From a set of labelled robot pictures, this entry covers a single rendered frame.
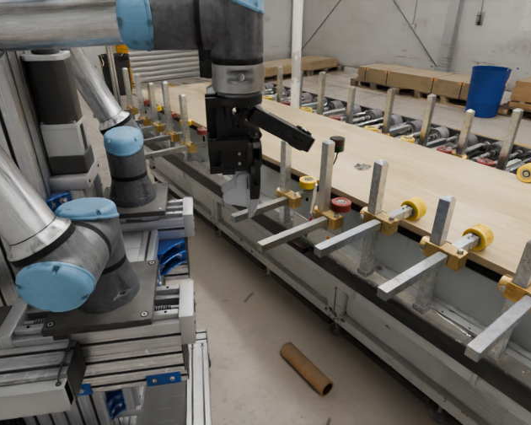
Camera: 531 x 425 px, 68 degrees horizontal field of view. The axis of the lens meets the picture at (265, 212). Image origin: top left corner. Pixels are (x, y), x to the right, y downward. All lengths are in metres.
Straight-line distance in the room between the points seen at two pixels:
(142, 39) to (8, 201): 0.33
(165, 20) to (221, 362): 1.83
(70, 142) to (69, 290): 0.44
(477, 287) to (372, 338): 0.70
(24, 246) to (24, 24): 0.35
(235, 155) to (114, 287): 0.45
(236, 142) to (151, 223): 0.83
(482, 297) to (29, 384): 1.37
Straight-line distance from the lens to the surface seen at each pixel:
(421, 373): 2.03
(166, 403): 1.81
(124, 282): 0.94
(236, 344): 2.25
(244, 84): 0.58
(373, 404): 2.08
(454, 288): 1.65
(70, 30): 0.75
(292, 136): 0.63
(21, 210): 0.74
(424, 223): 1.59
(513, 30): 8.77
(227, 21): 0.57
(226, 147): 0.60
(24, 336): 1.07
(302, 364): 2.07
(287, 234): 1.49
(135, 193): 1.35
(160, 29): 0.58
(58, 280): 0.75
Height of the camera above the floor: 1.64
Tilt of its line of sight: 29 degrees down
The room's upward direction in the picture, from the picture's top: straight up
